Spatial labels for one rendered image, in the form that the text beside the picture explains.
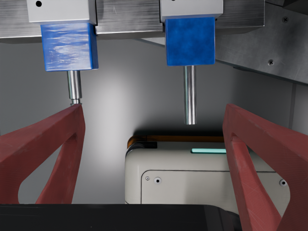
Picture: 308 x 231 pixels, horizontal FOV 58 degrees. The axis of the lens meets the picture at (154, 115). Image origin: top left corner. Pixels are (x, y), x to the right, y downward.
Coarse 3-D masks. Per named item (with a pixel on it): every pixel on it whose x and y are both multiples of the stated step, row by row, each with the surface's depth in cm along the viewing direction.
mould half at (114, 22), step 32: (0, 0) 25; (96, 0) 25; (128, 0) 25; (224, 0) 25; (256, 0) 25; (0, 32) 25; (32, 32) 25; (96, 32) 25; (128, 32) 25; (160, 32) 26; (224, 32) 28
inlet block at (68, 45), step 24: (48, 0) 22; (72, 0) 22; (48, 24) 24; (72, 24) 24; (96, 24) 25; (48, 48) 24; (72, 48) 24; (96, 48) 26; (72, 72) 25; (72, 96) 26
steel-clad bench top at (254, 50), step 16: (272, 0) 30; (272, 16) 30; (288, 16) 30; (304, 16) 30; (256, 32) 31; (272, 32) 31; (288, 32) 31; (304, 32) 31; (224, 48) 31; (240, 48) 31; (256, 48) 31; (272, 48) 31; (288, 48) 31; (304, 48) 31; (240, 64) 31; (256, 64) 31; (272, 64) 31; (288, 64) 31; (304, 64) 31; (304, 80) 31
